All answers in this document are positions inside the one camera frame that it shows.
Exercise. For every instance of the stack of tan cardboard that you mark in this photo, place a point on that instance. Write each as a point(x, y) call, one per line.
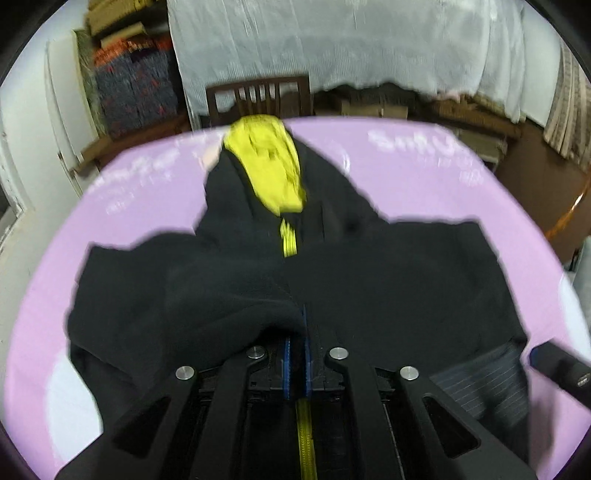
point(120, 27)

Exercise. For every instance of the pink printed blanket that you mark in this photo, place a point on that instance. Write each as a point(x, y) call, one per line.
point(438, 184)

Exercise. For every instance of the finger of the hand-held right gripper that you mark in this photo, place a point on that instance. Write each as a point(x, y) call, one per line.
point(561, 364)

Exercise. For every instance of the dark wooden chair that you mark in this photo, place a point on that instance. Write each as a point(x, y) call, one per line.
point(258, 82)

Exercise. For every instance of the black hoodie with yellow lining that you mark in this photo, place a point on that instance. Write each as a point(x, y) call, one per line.
point(369, 286)

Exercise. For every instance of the white draped sheet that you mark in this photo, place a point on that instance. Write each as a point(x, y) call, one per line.
point(346, 41)

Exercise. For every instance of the green speckled panel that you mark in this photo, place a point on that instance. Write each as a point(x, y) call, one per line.
point(85, 78)

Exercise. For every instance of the brown wooden panel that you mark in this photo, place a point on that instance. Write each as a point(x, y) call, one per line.
point(531, 170)

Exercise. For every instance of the pale hanging cloth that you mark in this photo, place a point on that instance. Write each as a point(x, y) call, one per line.
point(568, 106)

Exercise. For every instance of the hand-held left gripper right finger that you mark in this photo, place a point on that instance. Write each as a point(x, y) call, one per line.
point(306, 364)

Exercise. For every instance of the white board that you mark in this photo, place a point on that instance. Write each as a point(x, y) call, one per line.
point(60, 92)

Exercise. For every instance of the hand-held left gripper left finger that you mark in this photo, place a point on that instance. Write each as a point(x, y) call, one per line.
point(286, 367)

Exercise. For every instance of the stack of blue orange textiles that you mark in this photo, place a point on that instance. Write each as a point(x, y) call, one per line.
point(134, 92)

